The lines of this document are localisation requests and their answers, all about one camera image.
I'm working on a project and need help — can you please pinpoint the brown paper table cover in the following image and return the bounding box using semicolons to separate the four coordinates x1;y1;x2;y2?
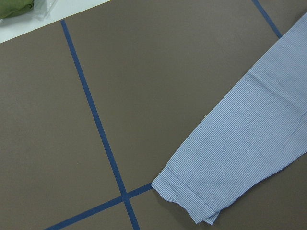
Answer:
0;0;307;230

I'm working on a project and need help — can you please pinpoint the light blue striped shirt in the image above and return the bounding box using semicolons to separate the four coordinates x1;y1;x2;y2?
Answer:
152;16;307;224

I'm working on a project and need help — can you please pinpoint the clear plastic bag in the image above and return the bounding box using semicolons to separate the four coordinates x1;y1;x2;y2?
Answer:
31;0;57;20

